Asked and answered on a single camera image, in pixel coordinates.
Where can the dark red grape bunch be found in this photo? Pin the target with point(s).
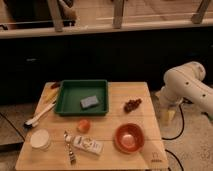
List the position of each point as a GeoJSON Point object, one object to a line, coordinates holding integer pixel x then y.
{"type": "Point", "coordinates": [132, 105]}

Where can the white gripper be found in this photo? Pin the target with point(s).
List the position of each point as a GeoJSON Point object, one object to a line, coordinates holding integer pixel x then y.
{"type": "Point", "coordinates": [168, 111]}

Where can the orange peach fruit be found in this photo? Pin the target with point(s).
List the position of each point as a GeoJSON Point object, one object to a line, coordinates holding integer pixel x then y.
{"type": "Point", "coordinates": [83, 126]}

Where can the red bowl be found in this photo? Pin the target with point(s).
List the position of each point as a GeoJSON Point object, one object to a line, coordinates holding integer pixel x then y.
{"type": "Point", "coordinates": [129, 138]}

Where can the blue grey sponge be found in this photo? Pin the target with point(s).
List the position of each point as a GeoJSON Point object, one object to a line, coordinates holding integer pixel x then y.
{"type": "Point", "coordinates": [89, 102]}

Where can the silver fork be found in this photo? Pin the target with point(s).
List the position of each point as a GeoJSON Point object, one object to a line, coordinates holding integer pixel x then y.
{"type": "Point", "coordinates": [67, 139]}

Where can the green plastic tray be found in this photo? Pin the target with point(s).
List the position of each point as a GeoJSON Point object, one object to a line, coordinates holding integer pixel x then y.
{"type": "Point", "coordinates": [72, 92]}

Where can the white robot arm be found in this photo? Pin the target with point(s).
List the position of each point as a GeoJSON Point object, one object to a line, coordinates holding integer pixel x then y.
{"type": "Point", "coordinates": [185, 82]}

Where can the white carton box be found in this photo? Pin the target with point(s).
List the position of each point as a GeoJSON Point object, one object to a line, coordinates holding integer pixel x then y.
{"type": "Point", "coordinates": [88, 144]}

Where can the dark red small object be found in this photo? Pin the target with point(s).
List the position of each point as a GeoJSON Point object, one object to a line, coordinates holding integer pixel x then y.
{"type": "Point", "coordinates": [55, 85]}

